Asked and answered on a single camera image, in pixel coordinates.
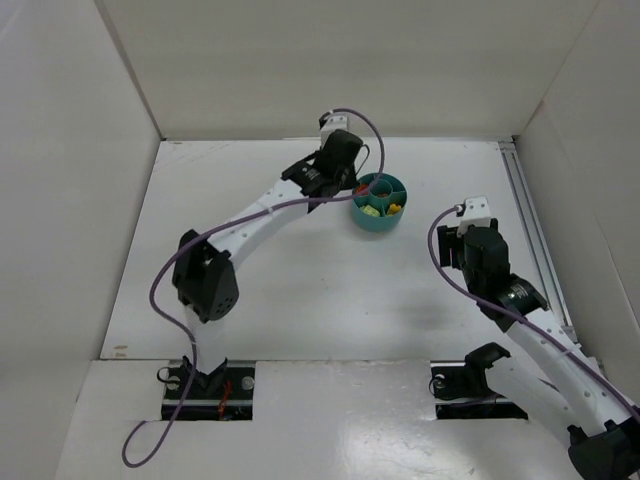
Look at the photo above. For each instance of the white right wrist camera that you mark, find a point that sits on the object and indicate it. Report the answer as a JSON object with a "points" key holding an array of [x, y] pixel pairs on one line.
{"points": [[473, 212]]}

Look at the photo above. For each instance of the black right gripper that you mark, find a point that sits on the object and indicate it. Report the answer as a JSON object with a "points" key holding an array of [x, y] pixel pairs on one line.
{"points": [[446, 246]]}

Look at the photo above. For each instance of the orange plastic ring disc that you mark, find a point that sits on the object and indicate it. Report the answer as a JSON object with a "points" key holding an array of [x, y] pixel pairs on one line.
{"points": [[361, 190]]}

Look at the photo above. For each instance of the light green curved lego brick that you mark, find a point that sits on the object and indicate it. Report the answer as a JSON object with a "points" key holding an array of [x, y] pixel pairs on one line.
{"points": [[370, 211]]}

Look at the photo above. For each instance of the aluminium rail at right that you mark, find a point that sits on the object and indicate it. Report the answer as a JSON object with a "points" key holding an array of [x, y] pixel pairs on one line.
{"points": [[547, 277]]}

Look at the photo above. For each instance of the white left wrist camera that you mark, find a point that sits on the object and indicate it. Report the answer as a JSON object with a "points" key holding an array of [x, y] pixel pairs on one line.
{"points": [[331, 122]]}

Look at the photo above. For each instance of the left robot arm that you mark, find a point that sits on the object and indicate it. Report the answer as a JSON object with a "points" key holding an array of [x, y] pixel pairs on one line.
{"points": [[205, 276]]}

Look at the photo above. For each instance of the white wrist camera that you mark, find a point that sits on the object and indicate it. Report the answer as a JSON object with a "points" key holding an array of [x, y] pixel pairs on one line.
{"points": [[331, 122], [473, 212]]}

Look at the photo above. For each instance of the teal round divided container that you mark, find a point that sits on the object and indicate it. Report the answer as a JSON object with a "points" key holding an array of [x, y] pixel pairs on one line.
{"points": [[383, 223]]}

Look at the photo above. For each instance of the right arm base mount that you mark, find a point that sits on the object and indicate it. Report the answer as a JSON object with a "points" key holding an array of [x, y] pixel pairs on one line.
{"points": [[461, 391]]}

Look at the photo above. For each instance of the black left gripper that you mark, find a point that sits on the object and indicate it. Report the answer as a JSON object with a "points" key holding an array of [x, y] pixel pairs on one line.
{"points": [[345, 176]]}

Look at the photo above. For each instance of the yellow lego in container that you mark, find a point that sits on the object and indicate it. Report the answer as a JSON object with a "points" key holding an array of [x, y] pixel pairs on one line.
{"points": [[394, 209]]}

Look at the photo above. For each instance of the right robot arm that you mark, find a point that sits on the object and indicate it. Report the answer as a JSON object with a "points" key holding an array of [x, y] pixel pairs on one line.
{"points": [[596, 423]]}

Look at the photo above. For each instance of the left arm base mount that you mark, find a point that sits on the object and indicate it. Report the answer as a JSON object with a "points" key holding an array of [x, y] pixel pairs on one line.
{"points": [[224, 395]]}

